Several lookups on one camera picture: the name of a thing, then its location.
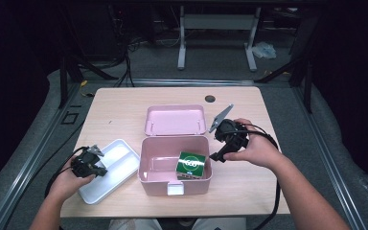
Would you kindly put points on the person's right hand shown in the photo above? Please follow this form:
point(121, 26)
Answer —
point(260, 148)

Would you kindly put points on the clear plastic bag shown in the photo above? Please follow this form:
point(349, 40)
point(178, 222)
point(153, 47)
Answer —
point(264, 50)

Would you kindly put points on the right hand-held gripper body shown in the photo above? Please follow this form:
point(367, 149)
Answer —
point(233, 135)

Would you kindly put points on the person's left leg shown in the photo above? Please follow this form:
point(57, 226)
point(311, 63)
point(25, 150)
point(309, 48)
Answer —
point(134, 224)

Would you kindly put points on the aluminium floor rail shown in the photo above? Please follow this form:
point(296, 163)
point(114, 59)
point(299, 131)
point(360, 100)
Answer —
point(28, 166)
point(329, 159)

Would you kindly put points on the white metal desk frame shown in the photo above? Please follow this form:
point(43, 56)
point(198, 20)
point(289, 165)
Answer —
point(217, 22)

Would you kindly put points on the green carton box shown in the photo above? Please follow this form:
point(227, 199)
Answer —
point(191, 163)

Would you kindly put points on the white plastic tray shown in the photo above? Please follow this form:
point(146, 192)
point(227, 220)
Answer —
point(121, 159)

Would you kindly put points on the round black table grommet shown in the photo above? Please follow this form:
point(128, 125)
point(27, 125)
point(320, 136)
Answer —
point(210, 98)

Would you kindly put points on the black metal stand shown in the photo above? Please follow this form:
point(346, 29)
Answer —
point(306, 83)
point(64, 80)

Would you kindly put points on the pink storage box with lid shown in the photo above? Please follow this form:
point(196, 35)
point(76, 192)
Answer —
point(175, 119)

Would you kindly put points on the person's left hand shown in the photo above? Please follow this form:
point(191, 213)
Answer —
point(65, 185)

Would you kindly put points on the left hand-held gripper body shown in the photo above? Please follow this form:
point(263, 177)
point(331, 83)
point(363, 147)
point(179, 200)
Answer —
point(83, 166)

